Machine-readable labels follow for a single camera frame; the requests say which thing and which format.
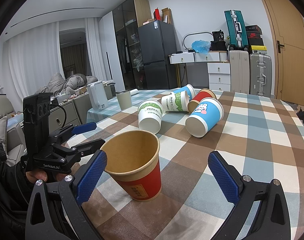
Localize far white green paper cup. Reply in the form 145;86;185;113
161;91;189;112

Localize beige suitcase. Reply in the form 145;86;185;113
228;50;250;94

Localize near white green paper cup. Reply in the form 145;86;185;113
138;100;163;134

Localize silver suitcase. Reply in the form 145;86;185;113
249;54;272;98

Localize white green paper cup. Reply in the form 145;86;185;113
138;100;163;134
161;91;189;112

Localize black cable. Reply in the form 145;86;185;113
50;102;67;133

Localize stacked shoe boxes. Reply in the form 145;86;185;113
245;25;267;55

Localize teal suitcase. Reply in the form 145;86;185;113
224;10;249;51

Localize white electric kettle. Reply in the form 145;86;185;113
87;81;108;110

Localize oval mirror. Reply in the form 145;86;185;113
181;31;213;52

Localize white curtain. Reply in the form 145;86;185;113
6;18;107;100

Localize black bag on desk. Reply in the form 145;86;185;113
210;30;227;51

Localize blue rabbit paper cup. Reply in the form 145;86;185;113
185;98;224;138

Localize black refrigerator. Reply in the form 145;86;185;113
138;20;177;89

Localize grey drawer cabinet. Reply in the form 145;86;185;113
47;86;115;133

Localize blue plastic bag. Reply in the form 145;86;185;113
192;40;211;55

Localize white drawer desk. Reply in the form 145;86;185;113
169;51;231;92

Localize dark glass display cabinet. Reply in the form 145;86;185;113
112;0;151;90

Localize wooden door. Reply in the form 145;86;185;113
262;0;304;106

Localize light blue checked tablecloth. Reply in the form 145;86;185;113
87;89;170;123

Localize far blue paper cup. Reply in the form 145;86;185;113
173;84;196;101

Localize beige tumbler mug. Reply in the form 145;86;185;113
116;90;132;111

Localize red kraft paper cup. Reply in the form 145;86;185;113
101;130;162;202

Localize far red paper cup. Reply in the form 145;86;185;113
187;88;217;114

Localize plaid tablecloth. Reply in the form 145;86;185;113
83;92;304;239

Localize person's left hand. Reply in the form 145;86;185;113
25;169;66;183

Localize grey duvet pile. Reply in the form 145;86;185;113
35;73;98;96

